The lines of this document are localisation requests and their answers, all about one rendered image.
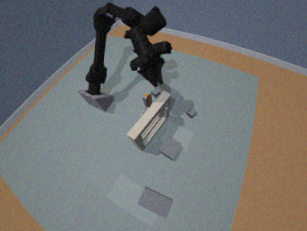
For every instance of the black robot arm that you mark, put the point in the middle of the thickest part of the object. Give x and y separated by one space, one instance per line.
140 27

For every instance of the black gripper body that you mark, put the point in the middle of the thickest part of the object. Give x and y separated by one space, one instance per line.
144 57

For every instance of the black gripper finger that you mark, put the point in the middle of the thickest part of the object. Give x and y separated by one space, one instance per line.
148 73
158 73

